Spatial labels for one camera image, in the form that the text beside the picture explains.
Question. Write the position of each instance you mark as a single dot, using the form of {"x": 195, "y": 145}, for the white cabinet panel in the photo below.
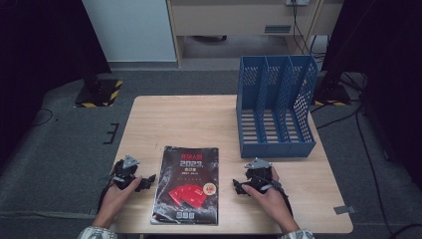
{"x": 129, "y": 30}

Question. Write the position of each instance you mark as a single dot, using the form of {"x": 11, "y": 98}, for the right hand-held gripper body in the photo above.
{"x": 260, "y": 176}

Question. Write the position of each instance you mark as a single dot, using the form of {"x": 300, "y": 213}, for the person's right hand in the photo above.
{"x": 270, "y": 204}

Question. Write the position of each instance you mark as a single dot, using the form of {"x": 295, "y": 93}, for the blue plastic file rack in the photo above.
{"x": 275, "y": 109}

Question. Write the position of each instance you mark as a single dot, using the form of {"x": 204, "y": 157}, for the person's left hand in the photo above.
{"x": 114, "y": 200}

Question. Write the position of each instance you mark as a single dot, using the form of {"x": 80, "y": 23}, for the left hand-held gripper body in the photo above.
{"x": 126, "y": 173}

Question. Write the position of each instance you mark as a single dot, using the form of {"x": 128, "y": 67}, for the black stand base hazard stripes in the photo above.
{"x": 331, "y": 94}
{"x": 99, "y": 94}

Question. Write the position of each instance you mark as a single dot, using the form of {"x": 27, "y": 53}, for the black and red book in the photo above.
{"x": 187, "y": 186}

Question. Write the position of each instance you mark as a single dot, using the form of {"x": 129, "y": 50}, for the beige wooden desk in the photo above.
{"x": 239, "y": 18}

